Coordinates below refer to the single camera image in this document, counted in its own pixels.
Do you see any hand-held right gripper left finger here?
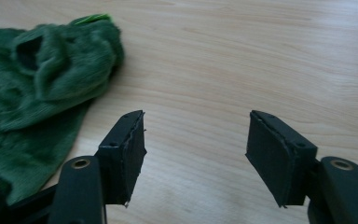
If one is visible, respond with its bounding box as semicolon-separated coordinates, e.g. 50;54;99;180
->
94;109;148;208

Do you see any green fuzzy cloth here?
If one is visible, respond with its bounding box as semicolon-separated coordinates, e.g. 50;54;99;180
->
0;12;126;206

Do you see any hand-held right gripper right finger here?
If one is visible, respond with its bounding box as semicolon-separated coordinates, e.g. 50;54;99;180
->
244;109;319;208

